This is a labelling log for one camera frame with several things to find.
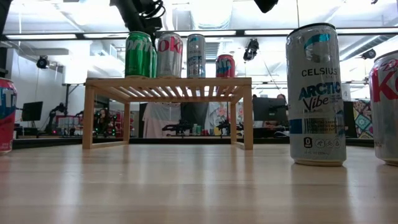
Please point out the black ceiling spotlight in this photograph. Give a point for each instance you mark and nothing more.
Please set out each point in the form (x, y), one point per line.
(42, 62)
(369, 54)

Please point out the white T-shirt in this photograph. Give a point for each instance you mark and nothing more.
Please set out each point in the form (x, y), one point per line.
(158, 121)

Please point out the floral shirt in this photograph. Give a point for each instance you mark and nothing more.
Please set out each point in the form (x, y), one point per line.
(217, 113)

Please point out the red Fanta strawberry can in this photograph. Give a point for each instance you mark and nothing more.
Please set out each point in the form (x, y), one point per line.
(225, 67)
(6, 124)

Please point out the black overhead camera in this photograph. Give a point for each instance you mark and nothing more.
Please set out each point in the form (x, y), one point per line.
(251, 49)

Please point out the black aluminium table frame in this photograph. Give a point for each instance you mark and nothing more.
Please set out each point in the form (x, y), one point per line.
(46, 142)

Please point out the colourful patterned quilt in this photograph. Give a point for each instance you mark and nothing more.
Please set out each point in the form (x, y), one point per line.
(363, 121)

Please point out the dark T-shirt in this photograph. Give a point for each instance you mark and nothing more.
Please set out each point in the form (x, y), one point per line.
(194, 112)

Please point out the wooden slatted shelf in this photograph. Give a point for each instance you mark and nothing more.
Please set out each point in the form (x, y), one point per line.
(247, 118)

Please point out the green Sprite can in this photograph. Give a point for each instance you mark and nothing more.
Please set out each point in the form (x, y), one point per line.
(138, 59)
(154, 67)

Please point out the black computer monitor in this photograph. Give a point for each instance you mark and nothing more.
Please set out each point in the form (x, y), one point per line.
(270, 109)
(32, 111)

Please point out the black overhead rig beam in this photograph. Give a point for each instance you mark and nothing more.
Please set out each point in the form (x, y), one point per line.
(239, 32)

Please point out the silver Diet Coke can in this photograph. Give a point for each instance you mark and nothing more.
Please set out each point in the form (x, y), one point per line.
(387, 124)
(169, 62)

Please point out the person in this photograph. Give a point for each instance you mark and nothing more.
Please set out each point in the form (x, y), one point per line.
(102, 119)
(282, 97)

